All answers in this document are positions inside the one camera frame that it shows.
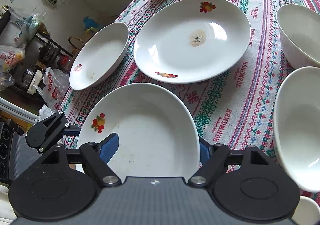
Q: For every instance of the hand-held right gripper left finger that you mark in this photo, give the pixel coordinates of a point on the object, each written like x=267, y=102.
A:
x=110, y=148

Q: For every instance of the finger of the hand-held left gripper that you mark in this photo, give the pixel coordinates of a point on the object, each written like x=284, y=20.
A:
x=46, y=131

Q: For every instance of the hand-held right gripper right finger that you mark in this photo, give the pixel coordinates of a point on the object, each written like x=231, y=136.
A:
x=205, y=151

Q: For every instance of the deep white fruit-print plate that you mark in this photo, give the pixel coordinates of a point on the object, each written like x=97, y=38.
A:
x=155, y=125

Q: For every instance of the white floral bowl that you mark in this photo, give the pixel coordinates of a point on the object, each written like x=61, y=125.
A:
x=300, y=125
x=300, y=29

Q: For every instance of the white red printed plastic bag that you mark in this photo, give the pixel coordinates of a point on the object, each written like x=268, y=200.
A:
x=55, y=82

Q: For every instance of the steel pot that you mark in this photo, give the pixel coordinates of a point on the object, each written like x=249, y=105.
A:
x=28, y=76

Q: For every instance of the black metal rack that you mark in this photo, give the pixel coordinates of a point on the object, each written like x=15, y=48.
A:
x=17, y=74

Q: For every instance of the patterned red green tablecloth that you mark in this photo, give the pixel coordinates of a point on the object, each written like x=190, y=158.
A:
x=225, y=90

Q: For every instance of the red lid jar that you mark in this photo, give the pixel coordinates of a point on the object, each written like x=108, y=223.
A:
x=64, y=62

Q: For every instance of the dark cooking pot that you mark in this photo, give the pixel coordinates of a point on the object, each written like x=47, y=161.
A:
x=47, y=51

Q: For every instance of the yellow red printed plastic bag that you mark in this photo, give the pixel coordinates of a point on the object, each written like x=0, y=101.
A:
x=11, y=57

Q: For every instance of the small white fruit-print plate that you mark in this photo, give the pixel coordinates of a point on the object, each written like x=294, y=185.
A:
x=100, y=57

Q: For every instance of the wicker basket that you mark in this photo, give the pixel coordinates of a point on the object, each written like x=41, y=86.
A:
x=76, y=44

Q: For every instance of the clear plastic bag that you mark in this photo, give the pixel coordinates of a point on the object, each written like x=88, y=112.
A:
x=26, y=24

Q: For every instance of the blue toy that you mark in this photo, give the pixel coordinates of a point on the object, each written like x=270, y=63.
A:
x=90, y=23

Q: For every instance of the white cup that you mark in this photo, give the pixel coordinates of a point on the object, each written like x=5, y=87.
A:
x=306, y=210

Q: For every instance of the white power strip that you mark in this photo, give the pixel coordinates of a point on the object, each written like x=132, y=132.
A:
x=51, y=2

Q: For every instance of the large white fruit-print plate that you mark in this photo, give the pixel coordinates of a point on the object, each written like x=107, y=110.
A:
x=175, y=22

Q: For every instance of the white rail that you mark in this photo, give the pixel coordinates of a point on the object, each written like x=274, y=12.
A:
x=17, y=111

